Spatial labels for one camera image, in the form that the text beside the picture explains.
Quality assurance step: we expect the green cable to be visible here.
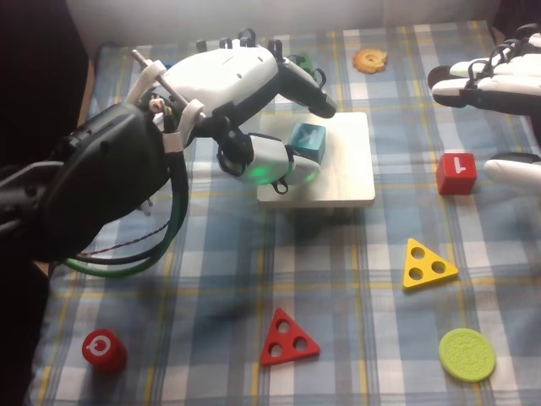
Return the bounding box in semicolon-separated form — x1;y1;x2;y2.
63;147;190;280

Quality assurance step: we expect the green triangle with holes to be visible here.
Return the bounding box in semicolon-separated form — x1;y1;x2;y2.
293;51;316;73

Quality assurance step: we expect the yellow triangle with holes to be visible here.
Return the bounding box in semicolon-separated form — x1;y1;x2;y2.
402;237;460;291

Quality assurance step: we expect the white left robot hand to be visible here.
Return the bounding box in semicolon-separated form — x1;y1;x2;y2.
161;28;338;195

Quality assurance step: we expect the small white table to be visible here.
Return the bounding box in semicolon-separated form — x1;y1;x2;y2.
256;111;377;219

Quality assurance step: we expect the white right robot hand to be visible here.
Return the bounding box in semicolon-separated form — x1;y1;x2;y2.
426;23;541;195

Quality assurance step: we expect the white backdrop sheet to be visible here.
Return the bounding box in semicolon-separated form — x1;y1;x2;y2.
65;0;498;47

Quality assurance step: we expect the red cube with numeral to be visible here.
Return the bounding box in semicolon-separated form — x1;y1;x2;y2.
435;151;478;196

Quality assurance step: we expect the teal cube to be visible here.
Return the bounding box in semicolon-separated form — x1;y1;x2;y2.
288;122;329;167

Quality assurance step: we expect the red braided wire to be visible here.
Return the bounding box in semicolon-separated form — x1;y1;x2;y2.
79;225;171;258

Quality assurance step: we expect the green round cookie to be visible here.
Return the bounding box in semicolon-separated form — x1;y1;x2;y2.
438;327;497;384

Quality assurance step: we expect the red cylinder block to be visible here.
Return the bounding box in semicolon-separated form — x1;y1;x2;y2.
81;328;128;375

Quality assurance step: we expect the blue plaid tablecloth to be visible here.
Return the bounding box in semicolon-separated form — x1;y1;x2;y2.
25;19;541;406

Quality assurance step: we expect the red triangle with holes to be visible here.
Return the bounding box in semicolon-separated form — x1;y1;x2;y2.
260;307;321;367

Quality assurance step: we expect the tan flower cookie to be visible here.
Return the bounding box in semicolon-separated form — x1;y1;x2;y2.
352;47;389;75

